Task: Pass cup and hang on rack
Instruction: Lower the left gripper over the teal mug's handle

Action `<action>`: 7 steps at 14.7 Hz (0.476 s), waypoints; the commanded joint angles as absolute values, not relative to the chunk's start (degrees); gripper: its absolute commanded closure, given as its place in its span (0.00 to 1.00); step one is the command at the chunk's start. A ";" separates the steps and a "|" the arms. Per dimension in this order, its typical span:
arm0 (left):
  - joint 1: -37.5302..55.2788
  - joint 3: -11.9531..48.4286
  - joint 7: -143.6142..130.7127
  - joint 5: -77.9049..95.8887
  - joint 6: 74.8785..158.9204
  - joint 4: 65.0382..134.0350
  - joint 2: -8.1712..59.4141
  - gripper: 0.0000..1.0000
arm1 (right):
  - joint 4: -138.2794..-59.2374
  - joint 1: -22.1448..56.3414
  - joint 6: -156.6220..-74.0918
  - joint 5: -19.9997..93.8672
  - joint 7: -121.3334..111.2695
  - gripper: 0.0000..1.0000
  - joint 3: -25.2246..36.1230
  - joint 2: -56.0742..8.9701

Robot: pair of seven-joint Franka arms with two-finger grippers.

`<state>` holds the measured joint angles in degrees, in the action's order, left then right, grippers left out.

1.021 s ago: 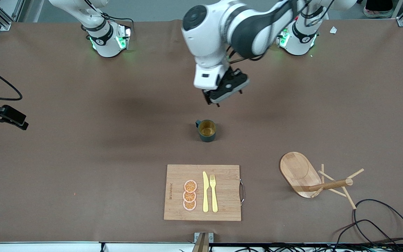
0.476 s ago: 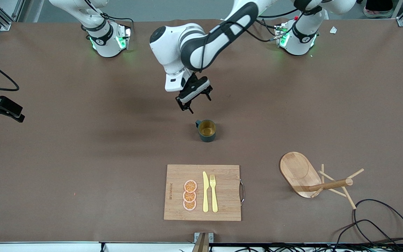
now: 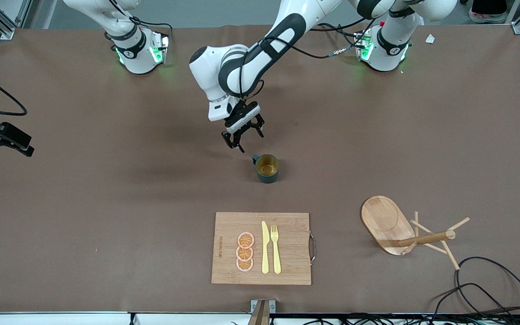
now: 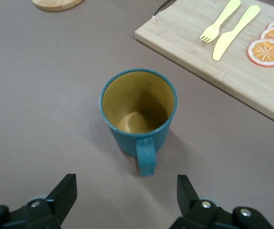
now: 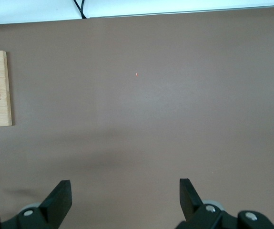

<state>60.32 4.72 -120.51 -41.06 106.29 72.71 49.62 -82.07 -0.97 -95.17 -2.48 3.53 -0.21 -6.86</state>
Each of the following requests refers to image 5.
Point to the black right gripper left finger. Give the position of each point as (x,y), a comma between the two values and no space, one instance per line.
(58,198)

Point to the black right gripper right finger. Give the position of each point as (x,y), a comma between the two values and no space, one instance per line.
(190,200)

